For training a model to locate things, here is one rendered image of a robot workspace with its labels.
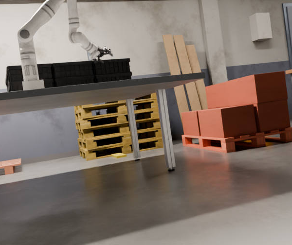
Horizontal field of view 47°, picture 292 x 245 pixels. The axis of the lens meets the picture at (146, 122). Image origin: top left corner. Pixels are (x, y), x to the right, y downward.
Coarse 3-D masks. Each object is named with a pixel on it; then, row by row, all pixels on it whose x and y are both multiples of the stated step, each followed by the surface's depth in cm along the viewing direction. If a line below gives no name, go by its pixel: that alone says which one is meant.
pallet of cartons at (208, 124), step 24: (216, 96) 416; (240, 96) 362; (264, 96) 337; (192, 120) 398; (216, 120) 338; (240, 120) 332; (264, 120) 337; (288, 120) 346; (192, 144) 416; (240, 144) 363; (264, 144) 335
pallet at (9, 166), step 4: (8, 160) 455; (12, 160) 447; (16, 160) 439; (20, 160) 430; (0, 164) 418; (4, 164) 408; (8, 164) 401; (12, 164) 394; (16, 164) 395; (20, 164) 396; (4, 168) 390; (8, 168) 392; (12, 168) 393; (8, 172) 392; (12, 172) 393
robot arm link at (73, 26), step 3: (69, 24) 217; (72, 24) 216; (75, 24) 216; (78, 24) 218; (69, 27) 218; (72, 27) 217; (75, 27) 217; (78, 27) 220; (69, 30) 219; (72, 30) 220; (75, 30) 222; (69, 33) 219; (72, 33) 220; (69, 36) 220; (72, 36) 218; (69, 39) 220; (72, 39) 219; (72, 42) 221; (75, 42) 220
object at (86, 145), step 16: (144, 96) 478; (80, 112) 437; (112, 112) 463; (144, 112) 486; (80, 128) 449; (96, 128) 426; (112, 128) 495; (128, 128) 438; (144, 128) 477; (160, 128) 451; (80, 144) 476; (96, 144) 420; (112, 144) 428; (128, 144) 434; (144, 144) 507; (160, 144) 448
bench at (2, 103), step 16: (128, 80) 198; (144, 80) 202; (160, 80) 205; (176, 80) 208; (192, 80) 220; (0, 96) 176; (16, 96) 178; (32, 96) 181; (48, 96) 192; (64, 96) 207; (80, 96) 225; (96, 96) 246; (112, 96) 272; (128, 96) 304; (160, 96) 266; (0, 112) 280; (16, 112) 313; (128, 112) 354; (160, 112) 268
